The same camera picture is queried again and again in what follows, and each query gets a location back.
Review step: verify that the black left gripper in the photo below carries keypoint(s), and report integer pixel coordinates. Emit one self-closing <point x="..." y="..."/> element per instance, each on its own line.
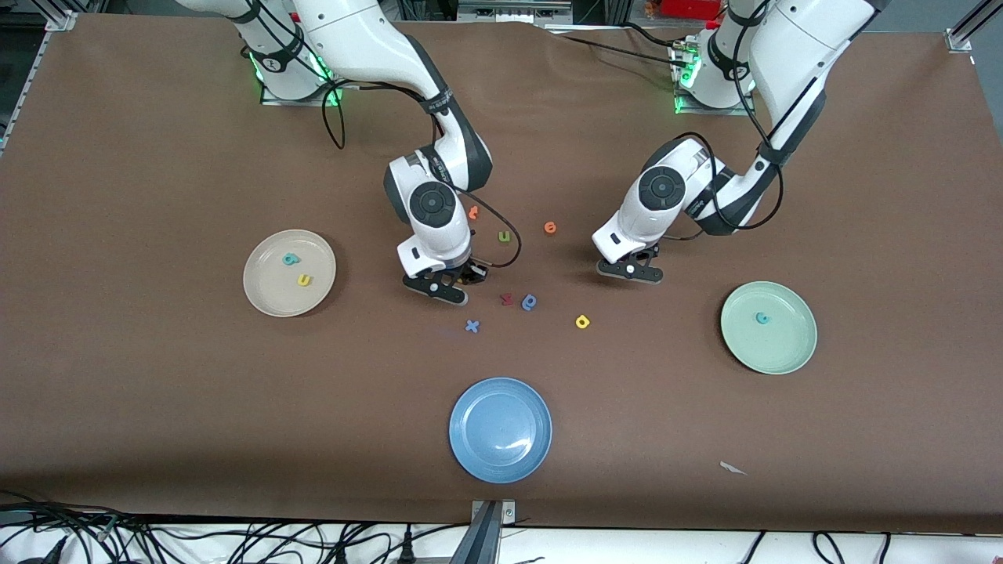
<point x="647" y="252"/>

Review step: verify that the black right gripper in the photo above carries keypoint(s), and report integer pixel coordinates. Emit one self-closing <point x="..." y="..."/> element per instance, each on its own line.
<point x="472" y="272"/>

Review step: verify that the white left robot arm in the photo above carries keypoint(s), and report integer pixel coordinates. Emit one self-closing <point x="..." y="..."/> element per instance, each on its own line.
<point x="799" y="47"/>

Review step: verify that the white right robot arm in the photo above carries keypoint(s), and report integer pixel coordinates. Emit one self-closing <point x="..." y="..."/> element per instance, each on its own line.
<point x="360" y="39"/>

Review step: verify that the blue foam letter a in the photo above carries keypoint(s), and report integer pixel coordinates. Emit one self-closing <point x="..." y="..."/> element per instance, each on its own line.
<point x="530" y="301"/>

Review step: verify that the blue plate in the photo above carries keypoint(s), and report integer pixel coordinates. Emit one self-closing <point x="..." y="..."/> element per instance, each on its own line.
<point x="500" y="429"/>

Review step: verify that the light green plate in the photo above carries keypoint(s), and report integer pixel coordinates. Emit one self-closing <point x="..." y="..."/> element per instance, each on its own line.
<point x="783" y="345"/>

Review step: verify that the beige brown plate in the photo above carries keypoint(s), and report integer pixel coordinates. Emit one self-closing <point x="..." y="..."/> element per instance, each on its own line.
<point x="270" y="294"/>

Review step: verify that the white paper scrap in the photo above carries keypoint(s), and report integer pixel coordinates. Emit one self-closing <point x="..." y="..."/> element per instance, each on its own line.
<point x="730" y="468"/>

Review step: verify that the red box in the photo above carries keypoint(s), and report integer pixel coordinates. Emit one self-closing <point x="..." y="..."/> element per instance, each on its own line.
<point x="689" y="8"/>

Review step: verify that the grey power strip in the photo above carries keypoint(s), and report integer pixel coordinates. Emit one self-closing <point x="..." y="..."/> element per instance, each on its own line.
<point x="513" y="9"/>

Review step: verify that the grey aluminium beam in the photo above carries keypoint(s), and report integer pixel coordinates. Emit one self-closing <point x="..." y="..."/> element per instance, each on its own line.
<point x="478" y="544"/>

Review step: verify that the black power plug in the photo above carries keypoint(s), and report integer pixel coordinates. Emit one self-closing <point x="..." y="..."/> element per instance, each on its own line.
<point x="406" y="548"/>
<point x="341" y="554"/>

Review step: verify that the brown table cover sheet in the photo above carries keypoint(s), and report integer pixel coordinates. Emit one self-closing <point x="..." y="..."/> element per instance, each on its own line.
<point x="157" y="392"/>

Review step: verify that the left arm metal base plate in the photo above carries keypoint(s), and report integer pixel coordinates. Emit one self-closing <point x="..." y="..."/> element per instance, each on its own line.
<point x="705" y="112"/>

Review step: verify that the metal table edge bracket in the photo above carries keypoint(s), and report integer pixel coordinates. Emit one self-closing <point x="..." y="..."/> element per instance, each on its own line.
<point x="508" y="513"/>

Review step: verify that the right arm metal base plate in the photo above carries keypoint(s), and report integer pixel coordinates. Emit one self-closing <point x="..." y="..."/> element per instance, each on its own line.
<point x="274" y="102"/>

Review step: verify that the aluminium frame profile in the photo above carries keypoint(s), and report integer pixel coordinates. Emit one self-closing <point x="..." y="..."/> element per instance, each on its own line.
<point x="960" y="37"/>
<point x="61" y="22"/>

